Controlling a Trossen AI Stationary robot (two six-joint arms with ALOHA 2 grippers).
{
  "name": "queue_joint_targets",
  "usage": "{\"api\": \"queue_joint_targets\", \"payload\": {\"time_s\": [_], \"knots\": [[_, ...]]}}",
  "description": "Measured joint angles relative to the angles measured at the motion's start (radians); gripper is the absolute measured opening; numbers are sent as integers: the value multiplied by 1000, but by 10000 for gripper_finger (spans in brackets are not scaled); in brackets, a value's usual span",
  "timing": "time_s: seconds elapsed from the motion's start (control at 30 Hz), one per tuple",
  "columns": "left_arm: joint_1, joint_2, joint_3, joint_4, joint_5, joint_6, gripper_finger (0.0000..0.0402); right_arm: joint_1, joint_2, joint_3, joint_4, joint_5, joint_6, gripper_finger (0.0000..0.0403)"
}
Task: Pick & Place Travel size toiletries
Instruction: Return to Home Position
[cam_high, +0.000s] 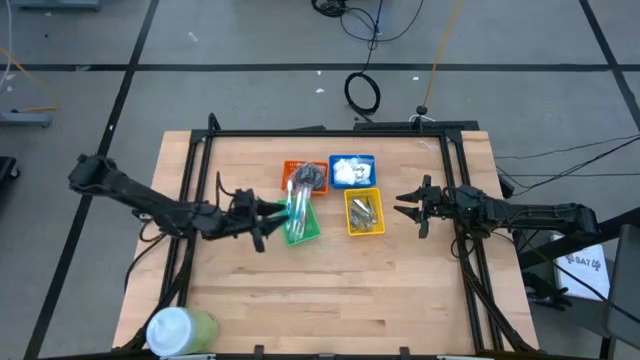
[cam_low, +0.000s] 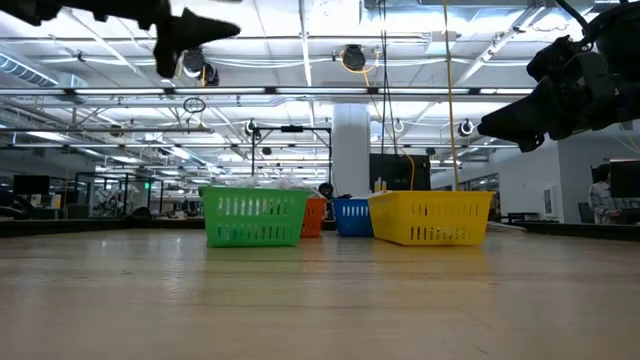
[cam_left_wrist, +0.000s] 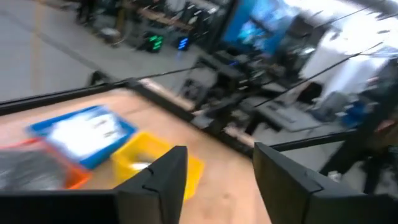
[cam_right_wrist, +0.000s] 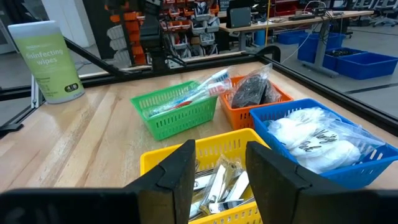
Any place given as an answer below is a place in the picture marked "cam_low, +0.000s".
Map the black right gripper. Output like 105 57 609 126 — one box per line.
476 47 640 154

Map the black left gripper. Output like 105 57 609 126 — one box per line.
0 0 242 80

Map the person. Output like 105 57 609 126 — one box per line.
318 182 335 222
588 163 625 225

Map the black desk monitor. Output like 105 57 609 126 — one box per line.
609 159 640 199
12 174 51 196

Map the yellow plastic basket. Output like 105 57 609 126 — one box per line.
367 189 495 247

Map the white room pillar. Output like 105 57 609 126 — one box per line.
331 102 371 200

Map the green plastic basket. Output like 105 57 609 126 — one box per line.
199 185 311 249

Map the blue plastic basket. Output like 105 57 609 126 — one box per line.
333 198 374 238

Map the orange plastic basket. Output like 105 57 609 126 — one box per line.
301 196 329 239

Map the black ceiling cable reel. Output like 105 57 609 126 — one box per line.
180 47 221 87
341 43 369 73

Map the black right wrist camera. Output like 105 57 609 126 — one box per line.
527 34 577 81

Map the yellow hanging cable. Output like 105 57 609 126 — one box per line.
442 0 461 192

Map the orange hanging cable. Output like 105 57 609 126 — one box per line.
402 151 417 193

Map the black wall screen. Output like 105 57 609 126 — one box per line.
368 153 432 193

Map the black background station frame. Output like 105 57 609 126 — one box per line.
249 124 334 194

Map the black hanging cable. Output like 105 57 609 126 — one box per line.
377 0 401 157

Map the black table frame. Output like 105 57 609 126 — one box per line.
0 217 640 242

